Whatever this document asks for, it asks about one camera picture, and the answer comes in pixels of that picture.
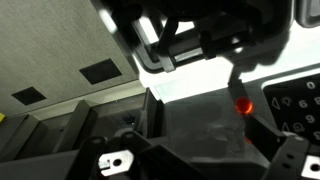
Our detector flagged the grey toy stove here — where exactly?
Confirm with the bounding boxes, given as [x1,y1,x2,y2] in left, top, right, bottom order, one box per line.
[89,0,320,180]

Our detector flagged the bottom orange button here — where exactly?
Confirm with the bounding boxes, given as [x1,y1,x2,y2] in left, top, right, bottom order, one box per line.
[244,137,252,144]

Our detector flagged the orange button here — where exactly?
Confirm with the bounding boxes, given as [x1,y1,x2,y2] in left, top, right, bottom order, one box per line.
[244,137,252,144]
[235,97,253,114]

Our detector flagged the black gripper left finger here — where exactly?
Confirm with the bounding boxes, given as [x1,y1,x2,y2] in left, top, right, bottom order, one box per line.
[65,130,150,180]

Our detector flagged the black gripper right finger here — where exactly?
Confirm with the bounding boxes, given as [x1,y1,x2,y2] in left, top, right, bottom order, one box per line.
[245,114,320,180]

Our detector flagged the top orange button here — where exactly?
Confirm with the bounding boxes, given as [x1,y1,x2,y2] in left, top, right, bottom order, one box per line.
[235,97,253,114]

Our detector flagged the black keypad panel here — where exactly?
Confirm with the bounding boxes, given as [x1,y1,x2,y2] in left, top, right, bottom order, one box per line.
[263,74,320,145]

